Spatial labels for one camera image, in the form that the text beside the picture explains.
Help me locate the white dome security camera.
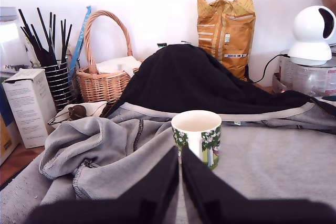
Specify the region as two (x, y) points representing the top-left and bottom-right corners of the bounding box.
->
(288, 5), (336, 66)

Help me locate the brown tea infuser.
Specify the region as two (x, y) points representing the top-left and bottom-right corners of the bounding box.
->
(67, 104), (88, 121)

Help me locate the black wire utensil holder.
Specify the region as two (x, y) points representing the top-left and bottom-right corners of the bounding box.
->
(41, 61), (77, 113)

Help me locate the wicker basket with handle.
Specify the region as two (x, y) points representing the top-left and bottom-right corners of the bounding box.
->
(76, 10), (140, 103)

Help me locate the yellow and blue box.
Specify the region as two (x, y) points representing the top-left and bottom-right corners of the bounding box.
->
(0, 84), (20, 166)

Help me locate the white cloth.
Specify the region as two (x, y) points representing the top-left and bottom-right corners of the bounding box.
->
(96, 56), (142, 78)

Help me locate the clear plastic package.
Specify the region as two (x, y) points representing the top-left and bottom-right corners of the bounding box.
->
(271, 73), (293, 95)

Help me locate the black jacket with grey lining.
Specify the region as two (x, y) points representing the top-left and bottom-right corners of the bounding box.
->
(0, 43), (336, 224)

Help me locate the orange paper bag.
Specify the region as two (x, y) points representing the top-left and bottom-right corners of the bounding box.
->
(196, 0), (256, 82)

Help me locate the black power cable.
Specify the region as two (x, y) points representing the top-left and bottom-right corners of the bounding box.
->
(248, 54), (289, 84)

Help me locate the blue long packet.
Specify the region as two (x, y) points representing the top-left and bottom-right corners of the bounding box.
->
(68, 5), (92, 78)

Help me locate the black stick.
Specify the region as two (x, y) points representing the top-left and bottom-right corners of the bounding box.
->
(36, 7), (58, 62)
(60, 19), (66, 63)
(52, 14), (57, 53)
(49, 12), (54, 51)
(62, 24), (73, 62)
(18, 8), (47, 65)

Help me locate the clear jar with grey lid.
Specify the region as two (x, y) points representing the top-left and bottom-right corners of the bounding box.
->
(0, 7), (34, 74)

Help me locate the white cardboard box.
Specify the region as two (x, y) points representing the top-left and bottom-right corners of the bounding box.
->
(2, 68), (57, 149)

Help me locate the green floral white mug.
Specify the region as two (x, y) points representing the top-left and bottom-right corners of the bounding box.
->
(171, 110), (223, 172)

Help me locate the small white dish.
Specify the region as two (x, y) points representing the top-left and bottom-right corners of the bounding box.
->
(47, 100), (108, 130)

